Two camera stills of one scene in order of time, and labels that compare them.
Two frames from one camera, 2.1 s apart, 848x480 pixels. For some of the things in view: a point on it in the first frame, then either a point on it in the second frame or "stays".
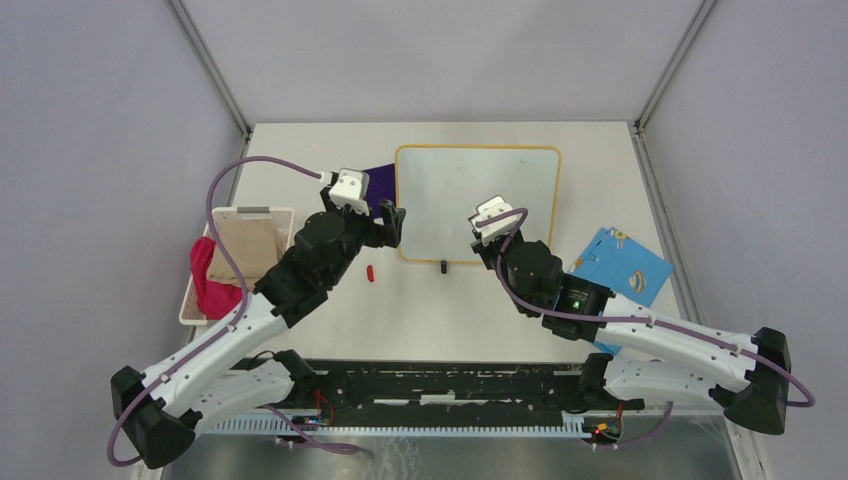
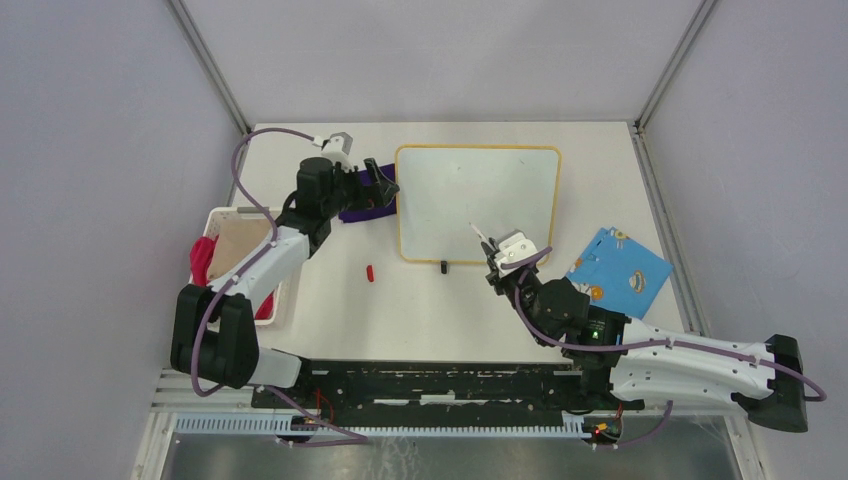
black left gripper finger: [394, 218] to [387, 188]
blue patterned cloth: [623, 266] stays
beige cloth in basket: [253, 246] stays
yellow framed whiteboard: [441, 187] stays
